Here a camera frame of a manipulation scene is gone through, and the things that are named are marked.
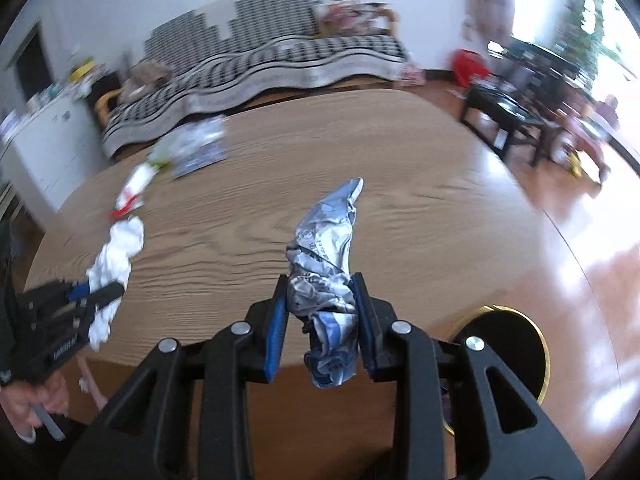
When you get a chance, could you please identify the pink cartoon pillow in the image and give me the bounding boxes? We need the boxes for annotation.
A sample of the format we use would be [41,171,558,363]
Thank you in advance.
[320,2,388,36]

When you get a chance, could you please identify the pink ride-on toy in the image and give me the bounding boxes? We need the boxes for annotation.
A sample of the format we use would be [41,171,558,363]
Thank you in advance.
[555,95,621,186]

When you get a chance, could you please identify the white and red torn wrapper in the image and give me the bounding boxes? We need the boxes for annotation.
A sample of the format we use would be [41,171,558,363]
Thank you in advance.
[110,162,161,222]

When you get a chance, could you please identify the white cabinet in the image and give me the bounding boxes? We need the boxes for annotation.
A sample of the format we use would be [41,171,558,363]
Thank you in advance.
[0,87,108,216]

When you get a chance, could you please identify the silver foil packet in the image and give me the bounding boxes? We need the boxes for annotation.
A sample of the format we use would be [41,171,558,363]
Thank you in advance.
[171,146,230,180]

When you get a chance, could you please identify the blue white wrapper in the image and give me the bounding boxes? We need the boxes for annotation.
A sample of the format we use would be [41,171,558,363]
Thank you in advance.
[285,177,365,390]

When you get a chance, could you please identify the red plastic bag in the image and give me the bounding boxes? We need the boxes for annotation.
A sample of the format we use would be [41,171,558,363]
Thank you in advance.
[451,49,488,88]

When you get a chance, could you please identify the black round bin gold rim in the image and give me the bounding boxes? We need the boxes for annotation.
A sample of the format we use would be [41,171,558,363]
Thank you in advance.
[440,304,551,436]

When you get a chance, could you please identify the black cabinet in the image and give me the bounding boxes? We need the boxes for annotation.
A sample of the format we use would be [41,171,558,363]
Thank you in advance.
[85,70,126,116]

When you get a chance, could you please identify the beige dotted jacket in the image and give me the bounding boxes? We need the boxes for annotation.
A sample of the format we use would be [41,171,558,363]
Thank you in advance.
[120,60,173,101]

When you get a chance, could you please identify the wooden sofa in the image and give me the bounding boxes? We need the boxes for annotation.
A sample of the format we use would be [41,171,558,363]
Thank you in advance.
[95,2,411,158]

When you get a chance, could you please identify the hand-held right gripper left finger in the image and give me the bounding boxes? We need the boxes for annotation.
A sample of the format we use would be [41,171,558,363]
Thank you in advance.
[60,274,290,480]

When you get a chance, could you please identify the black and white sofa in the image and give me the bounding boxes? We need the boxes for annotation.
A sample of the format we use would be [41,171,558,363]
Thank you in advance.
[100,0,411,158]

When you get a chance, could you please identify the white tissue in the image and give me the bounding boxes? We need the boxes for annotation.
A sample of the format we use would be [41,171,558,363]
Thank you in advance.
[86,217,146,353]

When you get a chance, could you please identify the person's left hand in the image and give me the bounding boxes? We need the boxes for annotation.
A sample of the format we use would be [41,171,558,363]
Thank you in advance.
[0,372,71,443]

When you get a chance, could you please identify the green potted plants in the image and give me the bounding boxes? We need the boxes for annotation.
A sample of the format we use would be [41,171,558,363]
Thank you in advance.
[540,0,608,61]

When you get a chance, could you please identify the clear plastic bag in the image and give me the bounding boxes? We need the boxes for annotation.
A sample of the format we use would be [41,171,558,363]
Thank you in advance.
[160,115,228,161]

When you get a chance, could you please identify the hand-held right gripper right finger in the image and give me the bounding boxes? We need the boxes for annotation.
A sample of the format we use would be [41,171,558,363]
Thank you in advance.
[351,272,586,480]

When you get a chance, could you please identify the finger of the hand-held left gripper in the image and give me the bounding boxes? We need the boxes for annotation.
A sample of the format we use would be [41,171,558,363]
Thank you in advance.
[22,280,91,311]
[62,281,126,341]

